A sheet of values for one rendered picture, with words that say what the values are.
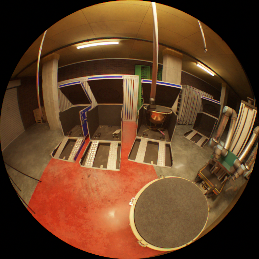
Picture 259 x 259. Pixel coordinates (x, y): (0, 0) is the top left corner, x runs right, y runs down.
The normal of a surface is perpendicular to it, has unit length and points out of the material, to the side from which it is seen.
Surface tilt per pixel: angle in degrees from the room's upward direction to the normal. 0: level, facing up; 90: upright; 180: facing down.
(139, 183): 0
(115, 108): 90
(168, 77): 90
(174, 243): 0
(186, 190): 0
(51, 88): 90
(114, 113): 90
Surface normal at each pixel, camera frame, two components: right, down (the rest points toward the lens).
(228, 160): -0.95, 0.11
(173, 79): 0.11, 0.46
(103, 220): 0.05, -0.89
